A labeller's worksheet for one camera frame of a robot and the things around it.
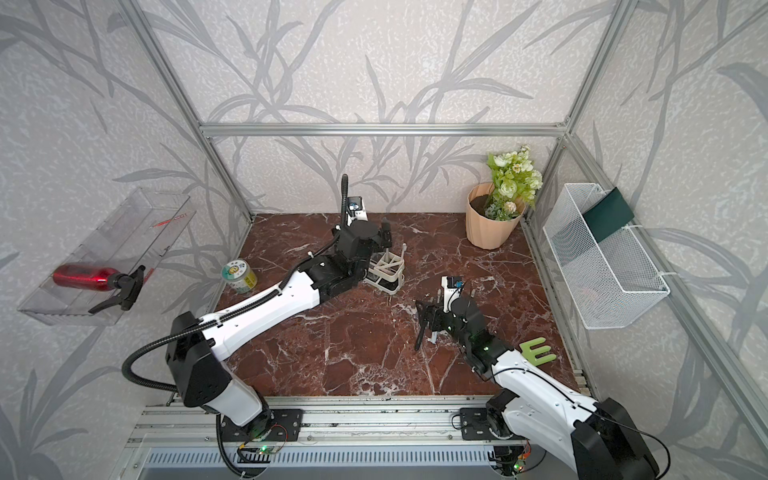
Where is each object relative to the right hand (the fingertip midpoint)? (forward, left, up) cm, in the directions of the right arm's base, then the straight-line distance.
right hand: (427, 299), depth 83 cm
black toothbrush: (-8, +2, +3) cm, 9 cm away
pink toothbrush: (+14, +6, +6) cm, 16 cm away
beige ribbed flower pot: (+28, -21, -2) cm, 35 cm away
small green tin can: (+11, +59, -4) cm, 60 cm away
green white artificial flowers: (+32, -29, +15) cm, 46 cm away
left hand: (+12, +14, +19) cm, 27 cm away
